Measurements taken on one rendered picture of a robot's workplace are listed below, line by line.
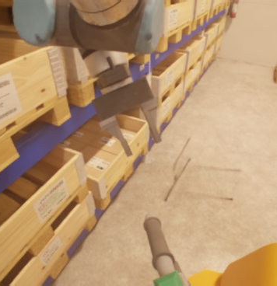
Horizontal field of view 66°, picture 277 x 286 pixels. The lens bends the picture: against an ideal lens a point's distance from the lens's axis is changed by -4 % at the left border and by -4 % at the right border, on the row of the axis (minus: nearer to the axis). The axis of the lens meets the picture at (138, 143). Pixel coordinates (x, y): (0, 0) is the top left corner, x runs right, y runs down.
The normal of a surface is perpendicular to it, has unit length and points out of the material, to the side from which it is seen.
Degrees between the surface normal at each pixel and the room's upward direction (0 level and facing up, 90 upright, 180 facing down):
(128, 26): 124
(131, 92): 62
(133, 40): 113
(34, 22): 75
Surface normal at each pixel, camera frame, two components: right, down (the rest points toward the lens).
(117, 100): 0.15, 0.18
